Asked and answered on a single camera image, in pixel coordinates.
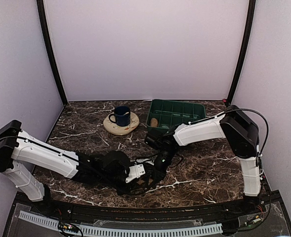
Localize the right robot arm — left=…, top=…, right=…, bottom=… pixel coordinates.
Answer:
left=145, top=105, right=264, bottom=214

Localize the green divided plastic tray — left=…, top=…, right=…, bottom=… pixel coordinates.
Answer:
left=146, top=99, right=206, bottom=133

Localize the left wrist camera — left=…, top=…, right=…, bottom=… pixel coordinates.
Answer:
left=125, top=164, right=145, bottom=183

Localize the cream round coaster plate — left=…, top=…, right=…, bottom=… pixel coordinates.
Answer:
left=103, top=112, right=139, bottom=136

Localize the brown argyle sock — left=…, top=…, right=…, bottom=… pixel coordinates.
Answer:
left=136, top=179, right=146, bottom=186

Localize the black frame post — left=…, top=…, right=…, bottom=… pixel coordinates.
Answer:
left=36, top=0, right=68, bottom=107
left=224, top=0, right=256, bottom=107

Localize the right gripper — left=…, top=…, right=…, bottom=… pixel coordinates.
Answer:
left=145, top=149, right=177, bottom=188

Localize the dark blue enamel mug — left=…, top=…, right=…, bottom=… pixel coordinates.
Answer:
left=108, top=106, right=131, bottom=127

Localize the left black frame post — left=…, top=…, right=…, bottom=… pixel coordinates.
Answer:
left=36, top=0, right=68, bottom=107

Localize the black front rail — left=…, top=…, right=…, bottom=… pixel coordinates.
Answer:
left=25, top=199, right=269, bottom=223

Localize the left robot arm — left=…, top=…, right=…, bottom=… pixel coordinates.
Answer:
left=0, top=120, right=154, bottom=215

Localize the white slotted cable duct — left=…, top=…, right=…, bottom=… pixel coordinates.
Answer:
left=18, top=211, right=223, bottom=237

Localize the right black frame post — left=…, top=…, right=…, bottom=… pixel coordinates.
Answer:
left=224, top=0, right=256, bottom=107

